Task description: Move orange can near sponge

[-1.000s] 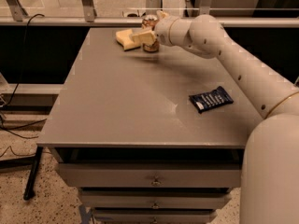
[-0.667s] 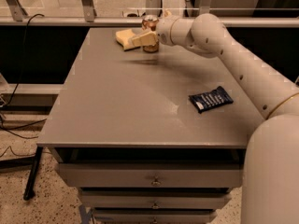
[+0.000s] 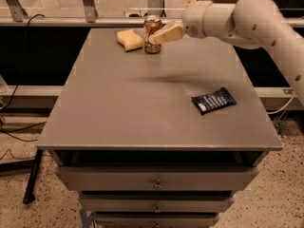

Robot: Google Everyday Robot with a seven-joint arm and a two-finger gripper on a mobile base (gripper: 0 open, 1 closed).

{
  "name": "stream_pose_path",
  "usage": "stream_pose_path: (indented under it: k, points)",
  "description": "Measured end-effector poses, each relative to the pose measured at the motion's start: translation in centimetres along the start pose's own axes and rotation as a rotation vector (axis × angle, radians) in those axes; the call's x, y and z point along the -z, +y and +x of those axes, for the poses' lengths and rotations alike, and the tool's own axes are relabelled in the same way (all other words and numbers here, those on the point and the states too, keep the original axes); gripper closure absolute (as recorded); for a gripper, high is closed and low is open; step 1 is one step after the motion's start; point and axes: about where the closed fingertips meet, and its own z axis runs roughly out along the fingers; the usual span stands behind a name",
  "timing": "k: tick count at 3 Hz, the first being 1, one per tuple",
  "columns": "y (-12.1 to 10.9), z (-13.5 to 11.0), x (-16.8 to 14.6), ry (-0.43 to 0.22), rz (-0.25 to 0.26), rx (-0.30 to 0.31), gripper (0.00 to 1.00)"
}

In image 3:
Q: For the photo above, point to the top grey drawer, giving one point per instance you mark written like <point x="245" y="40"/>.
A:
<point x="156" y="178"/>

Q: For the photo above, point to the bottom grey drawer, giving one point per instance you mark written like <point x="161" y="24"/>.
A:
<point x="155" y="220"/>

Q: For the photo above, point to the middle grey drawer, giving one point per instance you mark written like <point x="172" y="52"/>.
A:
<point x="158" y="202"/>

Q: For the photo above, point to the metal railing frame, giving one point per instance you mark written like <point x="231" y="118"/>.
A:
<point x="109" y="13"/>

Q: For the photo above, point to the grey drawer cabinet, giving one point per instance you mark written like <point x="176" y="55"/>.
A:
<point x="124" y="109"/>

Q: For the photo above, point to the grey drawer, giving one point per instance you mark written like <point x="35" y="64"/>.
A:
<point x="155" y="220"/>
<point x="156" y="178"/>
<point x="158" y="202"/>

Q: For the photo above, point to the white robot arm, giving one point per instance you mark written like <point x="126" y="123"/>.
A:
<point x="245" y="24"/>

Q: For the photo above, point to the blue snack packet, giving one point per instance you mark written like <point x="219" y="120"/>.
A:
<point x="211" y="102"/>

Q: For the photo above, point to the orange soda can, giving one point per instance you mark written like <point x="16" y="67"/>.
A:
<point x="152" y="23"/>

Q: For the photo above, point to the black table leg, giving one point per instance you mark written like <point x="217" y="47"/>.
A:
<point x="29" y="197"/>

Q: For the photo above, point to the yellow sponge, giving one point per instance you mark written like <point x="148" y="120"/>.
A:
<point x="129" y="39"/>

